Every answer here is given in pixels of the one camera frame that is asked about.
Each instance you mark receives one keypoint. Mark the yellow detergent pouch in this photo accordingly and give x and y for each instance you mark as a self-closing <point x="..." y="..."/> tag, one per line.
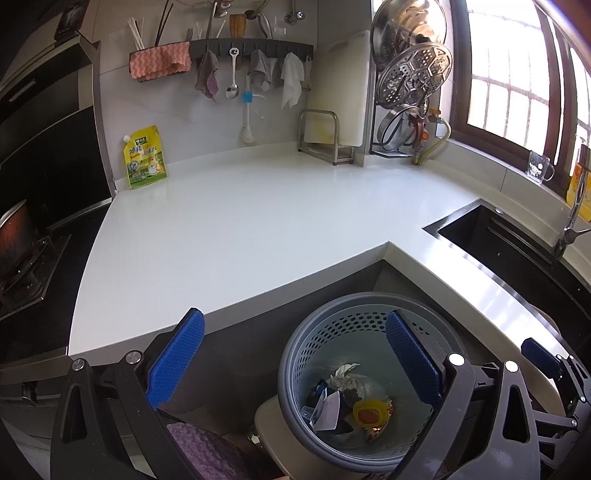
<point x="145" y="161"/>

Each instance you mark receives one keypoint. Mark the blue white bottle brush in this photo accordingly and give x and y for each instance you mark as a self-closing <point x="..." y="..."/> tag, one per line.
<point x="247" y="134"/>

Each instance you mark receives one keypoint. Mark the yellow bottle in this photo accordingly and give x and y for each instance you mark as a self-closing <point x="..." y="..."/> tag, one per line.
<point x="575" y="184"/>

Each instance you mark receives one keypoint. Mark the brass gas valve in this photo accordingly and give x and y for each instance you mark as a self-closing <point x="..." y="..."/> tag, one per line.
<point x="424" y="136"/>

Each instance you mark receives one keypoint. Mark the white cutting board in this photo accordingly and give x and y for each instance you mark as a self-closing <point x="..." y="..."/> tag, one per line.
<point x="337" y="87"/>

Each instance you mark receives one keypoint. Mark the steel cutting board holder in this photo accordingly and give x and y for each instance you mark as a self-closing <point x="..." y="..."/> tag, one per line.
<point x="323" y="154"/>

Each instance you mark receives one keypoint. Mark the small dark wall gadget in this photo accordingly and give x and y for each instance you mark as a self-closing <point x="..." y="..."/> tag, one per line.
<point x="71" y="18"/>

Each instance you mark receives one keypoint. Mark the black kitchen sink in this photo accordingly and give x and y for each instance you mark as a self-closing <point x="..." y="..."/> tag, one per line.
<point x="508" y="258"/>

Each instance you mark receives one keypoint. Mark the steel faucet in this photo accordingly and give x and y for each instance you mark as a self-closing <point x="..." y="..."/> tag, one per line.
<point x="575" y="212"/>

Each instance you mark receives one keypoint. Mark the clear mug with cartoon print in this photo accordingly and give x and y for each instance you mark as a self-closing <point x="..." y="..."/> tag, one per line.
<point x="538" y="166"/>

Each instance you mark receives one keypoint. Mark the wooden spatula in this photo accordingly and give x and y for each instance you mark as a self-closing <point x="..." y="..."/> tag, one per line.
<point x="237" y="26"/>

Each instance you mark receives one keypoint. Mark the grey purple rag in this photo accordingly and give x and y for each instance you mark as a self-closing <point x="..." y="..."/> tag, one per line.
<point x="207" y="76"/>

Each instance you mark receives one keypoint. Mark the black gas stove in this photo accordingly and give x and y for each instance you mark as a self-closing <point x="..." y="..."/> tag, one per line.
<point x="41" y="277"/>

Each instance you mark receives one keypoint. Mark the printed paper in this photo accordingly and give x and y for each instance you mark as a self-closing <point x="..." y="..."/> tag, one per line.
<point x="344" y="374"/>

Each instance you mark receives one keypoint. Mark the steel spoon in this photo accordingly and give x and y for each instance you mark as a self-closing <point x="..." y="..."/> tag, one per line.
<point x="232" y="90"/>

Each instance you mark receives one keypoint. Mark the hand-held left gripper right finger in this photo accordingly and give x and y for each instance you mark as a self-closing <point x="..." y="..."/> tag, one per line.
<point x="415" y="357"/>

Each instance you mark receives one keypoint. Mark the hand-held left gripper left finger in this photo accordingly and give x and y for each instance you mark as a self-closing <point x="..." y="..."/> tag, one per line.
<point x="178" y="357"/>

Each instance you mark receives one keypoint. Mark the small orange round object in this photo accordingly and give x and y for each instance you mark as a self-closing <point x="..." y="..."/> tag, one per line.
<point x="365" y="415"/>

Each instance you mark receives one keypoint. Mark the grey perforated trash bin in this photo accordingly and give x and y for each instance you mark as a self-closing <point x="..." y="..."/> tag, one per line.
<point x="323" y="332"/>

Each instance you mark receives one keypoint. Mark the dark framed window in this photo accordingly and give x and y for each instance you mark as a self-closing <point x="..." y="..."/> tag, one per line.
<point x="508" y="69"/>

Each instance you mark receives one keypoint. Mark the white chopsticks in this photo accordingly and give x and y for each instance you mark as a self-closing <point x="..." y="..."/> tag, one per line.
<point x="137" y="34"/>

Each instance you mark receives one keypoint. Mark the black chopsticks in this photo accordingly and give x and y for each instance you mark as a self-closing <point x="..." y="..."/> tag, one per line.
<point x="162" y="25"/>

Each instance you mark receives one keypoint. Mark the black range hood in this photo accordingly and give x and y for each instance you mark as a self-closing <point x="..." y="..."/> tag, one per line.
<point x="46" y="152"/>

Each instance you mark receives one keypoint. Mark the grey wall hook rail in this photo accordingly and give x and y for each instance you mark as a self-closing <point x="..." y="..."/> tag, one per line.
<point x="258" y="46"/>

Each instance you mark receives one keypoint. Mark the white rag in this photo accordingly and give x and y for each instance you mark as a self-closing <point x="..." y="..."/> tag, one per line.
<point x="292" y="83"/>

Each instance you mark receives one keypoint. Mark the pink dish cloth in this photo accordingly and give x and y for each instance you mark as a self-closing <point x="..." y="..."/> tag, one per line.
<point x="159" y="62"/>

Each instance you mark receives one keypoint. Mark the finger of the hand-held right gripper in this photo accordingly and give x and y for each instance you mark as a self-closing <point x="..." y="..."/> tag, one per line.
<point x="540" y="357"/>
<point x="558" y="419"/>

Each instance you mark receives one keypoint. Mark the white plastic bag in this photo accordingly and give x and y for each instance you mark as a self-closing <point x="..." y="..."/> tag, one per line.
<point x="310" y="417"/>

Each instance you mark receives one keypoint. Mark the large steel pot lid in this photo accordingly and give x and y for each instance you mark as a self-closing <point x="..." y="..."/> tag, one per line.
<point x="406" y="27"/>

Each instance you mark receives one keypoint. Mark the orange red snack wrapper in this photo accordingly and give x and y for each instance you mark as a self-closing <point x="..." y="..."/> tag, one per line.
<point x="385" y="410"/>

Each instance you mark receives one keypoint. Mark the yellow lid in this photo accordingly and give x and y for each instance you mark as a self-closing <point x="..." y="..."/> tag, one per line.
<point x="358" y="405"/>

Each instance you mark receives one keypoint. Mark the purple fuzzy clothing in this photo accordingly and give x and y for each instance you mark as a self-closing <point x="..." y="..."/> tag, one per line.
<point x="207" y="452"/>

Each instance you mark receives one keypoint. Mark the steel pipe fitting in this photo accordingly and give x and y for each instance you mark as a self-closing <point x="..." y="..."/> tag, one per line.
<point x="221" y="9"/>

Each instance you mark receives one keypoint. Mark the perforated steel steamer plate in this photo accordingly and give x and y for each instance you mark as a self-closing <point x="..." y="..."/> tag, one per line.
<point x="415" y="74"/>

